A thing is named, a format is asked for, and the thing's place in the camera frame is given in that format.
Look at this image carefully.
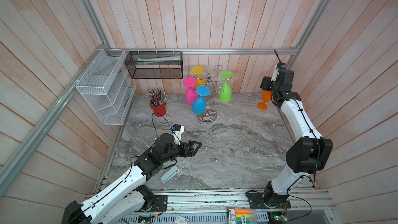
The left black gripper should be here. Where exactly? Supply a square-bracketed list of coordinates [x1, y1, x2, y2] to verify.
[161, 140, 202, 163]

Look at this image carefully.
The orange wine glass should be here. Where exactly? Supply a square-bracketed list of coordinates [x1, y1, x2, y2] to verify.
[257, 91, 272, 110]

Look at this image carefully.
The blue wine glass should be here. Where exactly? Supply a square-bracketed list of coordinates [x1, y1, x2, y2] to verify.
[192, 85, 210, 115]

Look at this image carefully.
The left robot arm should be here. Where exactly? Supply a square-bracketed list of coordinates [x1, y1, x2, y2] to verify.
[61, 133, 202, 224]

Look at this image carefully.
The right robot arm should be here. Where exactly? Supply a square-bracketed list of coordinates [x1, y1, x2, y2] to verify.
[246, 68, 333, 209]

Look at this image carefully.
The chrome wine glass rack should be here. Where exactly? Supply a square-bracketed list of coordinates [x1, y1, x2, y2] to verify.
[197, 65, 222, 123]

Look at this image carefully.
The pink wine glass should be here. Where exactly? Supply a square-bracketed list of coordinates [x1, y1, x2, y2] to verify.
[183, 77, 199, 105]

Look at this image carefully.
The green wine glass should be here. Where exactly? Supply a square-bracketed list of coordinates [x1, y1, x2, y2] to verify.
[218, 71, 233, 102]

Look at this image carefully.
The yellow wine glass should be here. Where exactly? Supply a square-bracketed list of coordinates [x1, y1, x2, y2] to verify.
[191, 65, 206, 87]

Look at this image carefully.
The light blue case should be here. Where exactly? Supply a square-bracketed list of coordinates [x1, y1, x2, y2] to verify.
[161, 166, 179, 183]

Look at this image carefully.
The red pencil cup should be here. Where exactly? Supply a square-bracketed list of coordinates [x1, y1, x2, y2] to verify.
[150, 102, 166, 117]

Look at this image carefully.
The bundle of pencils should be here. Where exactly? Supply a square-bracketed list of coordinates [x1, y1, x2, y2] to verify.
[147, 88, 167, 106]

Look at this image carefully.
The highlighter marker box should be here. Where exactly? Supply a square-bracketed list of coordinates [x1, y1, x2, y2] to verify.
[227, 208, 257, 224]

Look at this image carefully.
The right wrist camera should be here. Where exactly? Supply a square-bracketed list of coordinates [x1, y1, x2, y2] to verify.
[271, 62, 286, 82]

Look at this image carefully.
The black mesh wall basket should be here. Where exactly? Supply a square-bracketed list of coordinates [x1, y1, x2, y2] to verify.
[124, 51, 183, 79]

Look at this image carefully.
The white mesh wall shelf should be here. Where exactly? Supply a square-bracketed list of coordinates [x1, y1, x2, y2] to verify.
[76, 49, 136, 125]

